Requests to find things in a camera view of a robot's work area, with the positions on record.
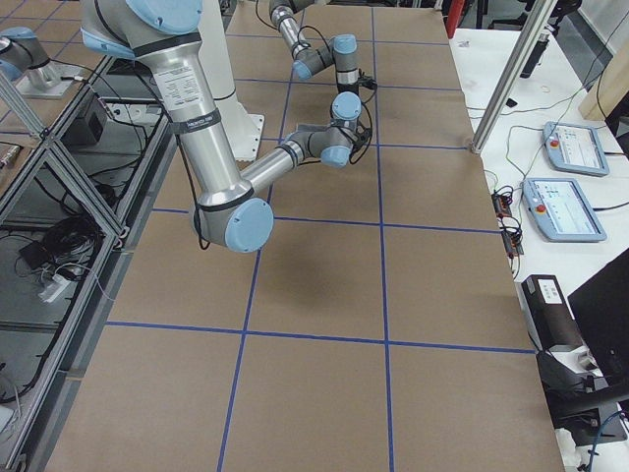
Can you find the teach pendant tablet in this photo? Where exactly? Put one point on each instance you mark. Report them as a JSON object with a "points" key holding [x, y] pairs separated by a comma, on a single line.
{"points": [[574, 149], [561, 211]]}

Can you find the orange circuit board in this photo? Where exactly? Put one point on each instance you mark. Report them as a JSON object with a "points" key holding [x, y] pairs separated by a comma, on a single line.
{"points": [[502, 204]]}

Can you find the aluminium frame post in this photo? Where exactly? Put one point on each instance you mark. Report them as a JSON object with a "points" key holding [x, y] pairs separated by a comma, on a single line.
{"points": [[521, 52]]}

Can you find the white power strip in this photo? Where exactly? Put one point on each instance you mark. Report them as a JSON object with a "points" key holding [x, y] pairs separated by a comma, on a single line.
{"points": [[54, 288]]}

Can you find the upper teach pendant tablet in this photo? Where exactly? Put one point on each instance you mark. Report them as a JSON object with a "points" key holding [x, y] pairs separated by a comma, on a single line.
{"points": [[574, 149]]}

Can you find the aluminium frame rack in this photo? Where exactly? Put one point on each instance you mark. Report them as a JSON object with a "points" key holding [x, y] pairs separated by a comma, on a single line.
{"points": [[73, 202]]}

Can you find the black computer monitor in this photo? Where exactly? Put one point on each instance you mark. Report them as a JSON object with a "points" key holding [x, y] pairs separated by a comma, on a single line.
{"points": [[600, 308]]}

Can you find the lower teach pendant tablet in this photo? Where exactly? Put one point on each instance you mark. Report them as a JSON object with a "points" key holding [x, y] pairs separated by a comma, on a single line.
{"points": [[561, 211]]}

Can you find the black box with label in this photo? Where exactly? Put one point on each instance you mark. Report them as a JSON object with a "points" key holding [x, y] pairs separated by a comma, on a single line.
{"points": [[554, 326]]}

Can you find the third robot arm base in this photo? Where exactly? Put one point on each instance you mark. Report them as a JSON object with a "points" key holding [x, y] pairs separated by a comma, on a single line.
{"points": [[23, 59]]}

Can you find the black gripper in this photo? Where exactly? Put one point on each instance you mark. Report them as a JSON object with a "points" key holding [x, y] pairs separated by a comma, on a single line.
{"points": [[337, 122], [348, 88]]}

